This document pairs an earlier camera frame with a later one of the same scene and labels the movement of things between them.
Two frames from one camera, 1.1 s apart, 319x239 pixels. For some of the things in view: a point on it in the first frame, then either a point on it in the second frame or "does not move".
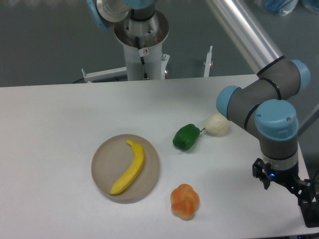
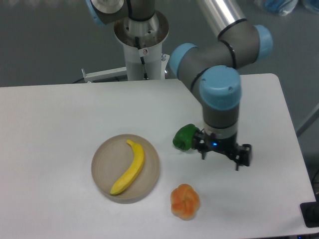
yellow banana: [132, 170] does not move
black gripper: [302, 188] → [240, 154]
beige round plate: [112, 158] does not move
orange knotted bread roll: [184, 201] does not move
